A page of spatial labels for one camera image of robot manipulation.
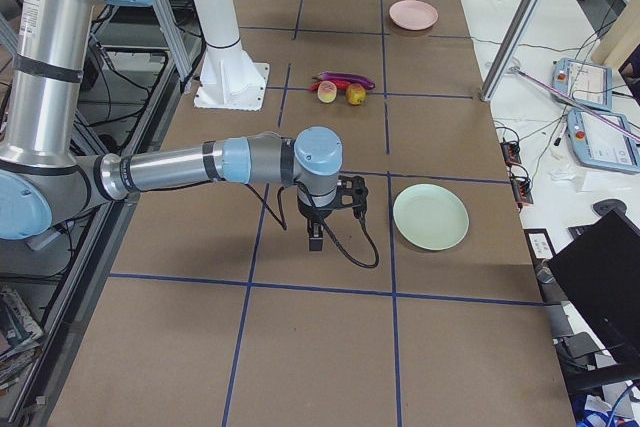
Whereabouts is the red yellow mango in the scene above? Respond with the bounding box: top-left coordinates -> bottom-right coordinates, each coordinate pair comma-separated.
345,82 -> 367,106

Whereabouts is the green plate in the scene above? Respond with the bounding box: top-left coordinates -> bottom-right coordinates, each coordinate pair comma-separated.
393,184 -> 470,251

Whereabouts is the purple eggplant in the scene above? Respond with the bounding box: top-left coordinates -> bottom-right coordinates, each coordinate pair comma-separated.
316,72 -> 376,90

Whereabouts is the upper teach pendant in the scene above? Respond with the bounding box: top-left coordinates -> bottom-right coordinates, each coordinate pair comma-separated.
552,58 -> 613,112

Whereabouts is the teach pendant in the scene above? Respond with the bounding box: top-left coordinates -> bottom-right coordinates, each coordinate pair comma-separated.
567,108 -> 639,173
552,58 -> 613,112

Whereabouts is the upper orange circuit board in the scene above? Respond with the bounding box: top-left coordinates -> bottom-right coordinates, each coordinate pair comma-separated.
500,140 -> 522,166

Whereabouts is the aluminium frame post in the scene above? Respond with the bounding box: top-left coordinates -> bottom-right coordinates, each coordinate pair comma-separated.
480,0 -> 541,102

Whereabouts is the red chili pepper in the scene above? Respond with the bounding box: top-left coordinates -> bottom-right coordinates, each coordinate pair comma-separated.
309,80 -> 350,92

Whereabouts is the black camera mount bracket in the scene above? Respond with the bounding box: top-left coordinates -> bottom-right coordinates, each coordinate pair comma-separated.
335,175 -> 369,221

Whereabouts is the lower teach pendant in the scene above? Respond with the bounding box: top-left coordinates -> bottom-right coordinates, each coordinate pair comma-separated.
567,108 -> 639,173

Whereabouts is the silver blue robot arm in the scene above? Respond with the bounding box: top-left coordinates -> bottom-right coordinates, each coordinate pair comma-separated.
1,0 -> 344,240

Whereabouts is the white side table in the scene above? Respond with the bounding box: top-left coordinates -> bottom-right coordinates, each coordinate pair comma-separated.
461,0 -> 639,251

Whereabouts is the pink plate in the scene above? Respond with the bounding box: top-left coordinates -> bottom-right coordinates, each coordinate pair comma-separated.
389,0 -> 439,31

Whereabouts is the stack of magazines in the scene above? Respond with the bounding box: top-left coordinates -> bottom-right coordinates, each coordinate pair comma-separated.
1,285 -> 44,394

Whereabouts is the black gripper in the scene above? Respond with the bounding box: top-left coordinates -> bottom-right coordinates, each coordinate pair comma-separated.
297,195 -> 331,252

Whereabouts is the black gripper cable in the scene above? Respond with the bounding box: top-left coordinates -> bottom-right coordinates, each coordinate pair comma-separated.
248,181 -> 381,269

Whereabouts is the orange circuit board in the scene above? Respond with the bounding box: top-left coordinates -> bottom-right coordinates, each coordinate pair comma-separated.
510,175 -> 534,209
500,140 -> 522,166

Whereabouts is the lower orange circuit board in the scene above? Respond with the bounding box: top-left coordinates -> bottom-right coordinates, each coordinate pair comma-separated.
510,175 -> 534,209

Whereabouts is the black monitor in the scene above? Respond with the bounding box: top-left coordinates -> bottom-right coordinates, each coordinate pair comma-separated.
548,210 -> 639,363

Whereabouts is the pink yellow peach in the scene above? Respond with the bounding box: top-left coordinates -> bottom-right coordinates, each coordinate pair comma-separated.
316,86 -> 338,103

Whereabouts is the white pillar with base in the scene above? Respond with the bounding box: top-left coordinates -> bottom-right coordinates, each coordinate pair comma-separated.
193,0 -> 270,111

